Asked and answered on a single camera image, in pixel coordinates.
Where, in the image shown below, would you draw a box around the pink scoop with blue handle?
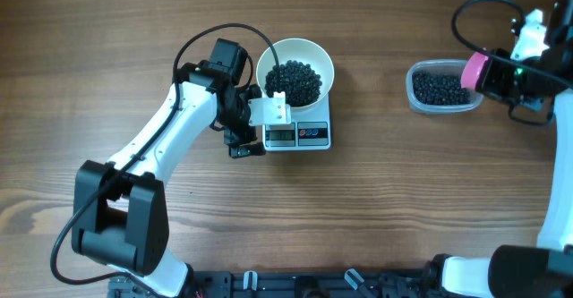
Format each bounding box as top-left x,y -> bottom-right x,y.
460,52 -> 489,90

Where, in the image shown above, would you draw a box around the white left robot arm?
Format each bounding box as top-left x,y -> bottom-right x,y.
68,38 -> 265,297

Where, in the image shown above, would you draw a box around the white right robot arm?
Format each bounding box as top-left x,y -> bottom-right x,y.
423,0 -> 572,297

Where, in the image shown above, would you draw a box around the white digital kitchen scale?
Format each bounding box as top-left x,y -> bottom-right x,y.
262,97 -> 331,151

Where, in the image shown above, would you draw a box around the black beans in bowl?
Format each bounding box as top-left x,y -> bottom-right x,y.
264,60 -> 322,107

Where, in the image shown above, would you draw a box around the white bowl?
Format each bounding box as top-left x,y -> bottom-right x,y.
256,38 -> 335,109

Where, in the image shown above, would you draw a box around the black beans in container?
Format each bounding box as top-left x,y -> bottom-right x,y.
413,71 -> 470,106

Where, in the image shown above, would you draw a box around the clear plastic container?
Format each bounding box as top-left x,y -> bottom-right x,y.
406,59 -> 483,115

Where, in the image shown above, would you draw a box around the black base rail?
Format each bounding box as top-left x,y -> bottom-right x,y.
107,268 -> 507,298

